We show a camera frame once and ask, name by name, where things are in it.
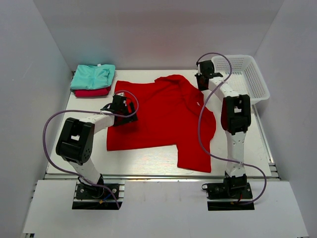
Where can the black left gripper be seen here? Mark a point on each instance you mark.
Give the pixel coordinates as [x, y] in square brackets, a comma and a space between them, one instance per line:
[128, 120]

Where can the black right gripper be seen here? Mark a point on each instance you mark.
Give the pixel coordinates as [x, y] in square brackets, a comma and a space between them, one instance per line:
[201, 87]

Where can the red t-shirt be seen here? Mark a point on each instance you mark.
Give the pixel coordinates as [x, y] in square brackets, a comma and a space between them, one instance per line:
[170, 113]

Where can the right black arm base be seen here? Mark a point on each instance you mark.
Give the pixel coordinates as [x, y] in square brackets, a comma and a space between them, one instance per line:
[233, 194]

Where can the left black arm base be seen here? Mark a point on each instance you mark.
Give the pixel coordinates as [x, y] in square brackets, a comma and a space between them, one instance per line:
[88, 197]

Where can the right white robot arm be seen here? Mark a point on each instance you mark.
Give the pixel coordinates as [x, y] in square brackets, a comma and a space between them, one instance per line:
[235, 116]

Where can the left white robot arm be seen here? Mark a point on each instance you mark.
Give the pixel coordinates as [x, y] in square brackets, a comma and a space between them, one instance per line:
[75, 142]

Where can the folded magenta t-shirt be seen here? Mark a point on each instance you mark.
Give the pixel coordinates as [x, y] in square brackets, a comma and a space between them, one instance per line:
[82, 93]

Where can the folded teal t-shirt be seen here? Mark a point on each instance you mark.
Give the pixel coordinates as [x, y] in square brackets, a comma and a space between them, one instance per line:
[93, 77]

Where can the white plastic basket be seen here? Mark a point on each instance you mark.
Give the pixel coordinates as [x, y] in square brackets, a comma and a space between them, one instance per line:
[245, 76]

